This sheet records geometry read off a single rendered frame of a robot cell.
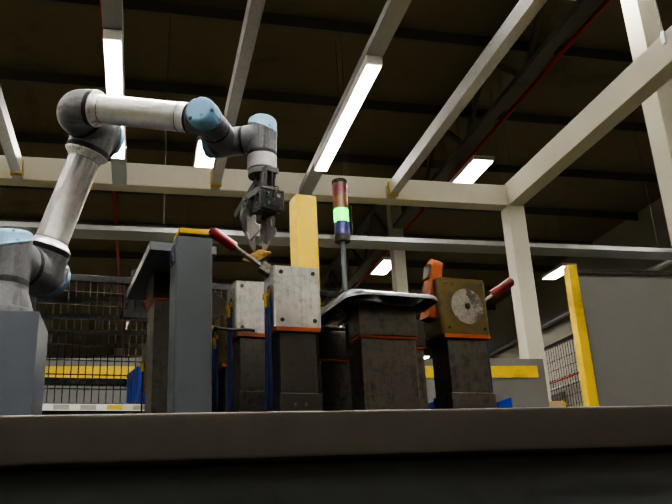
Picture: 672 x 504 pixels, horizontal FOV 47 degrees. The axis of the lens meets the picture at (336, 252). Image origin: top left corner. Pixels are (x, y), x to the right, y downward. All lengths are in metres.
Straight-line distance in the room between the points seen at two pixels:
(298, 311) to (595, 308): 3.55
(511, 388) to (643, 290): 1.01
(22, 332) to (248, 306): 0.53
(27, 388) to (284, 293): 0.70
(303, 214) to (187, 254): 1.94
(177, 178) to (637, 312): 3.68
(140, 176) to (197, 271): 5.03
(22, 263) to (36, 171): 4.57
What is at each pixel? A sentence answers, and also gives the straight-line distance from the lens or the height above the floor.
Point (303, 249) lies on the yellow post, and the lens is 3.34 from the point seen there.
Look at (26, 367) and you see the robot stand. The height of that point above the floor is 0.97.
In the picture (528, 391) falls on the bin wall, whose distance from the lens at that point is 4.81.
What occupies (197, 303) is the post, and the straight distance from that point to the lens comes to 1.47.
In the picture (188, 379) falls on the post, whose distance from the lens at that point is 1.43.
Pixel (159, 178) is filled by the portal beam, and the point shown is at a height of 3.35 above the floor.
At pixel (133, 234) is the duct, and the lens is 12.20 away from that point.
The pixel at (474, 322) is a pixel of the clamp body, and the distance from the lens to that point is 1.56.
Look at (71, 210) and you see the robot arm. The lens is 2.15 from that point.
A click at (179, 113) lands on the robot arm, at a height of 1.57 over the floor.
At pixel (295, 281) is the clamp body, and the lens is 1.43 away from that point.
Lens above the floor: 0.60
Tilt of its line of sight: 20 degrees up
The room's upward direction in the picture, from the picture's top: 3 degrees counter-clockwise
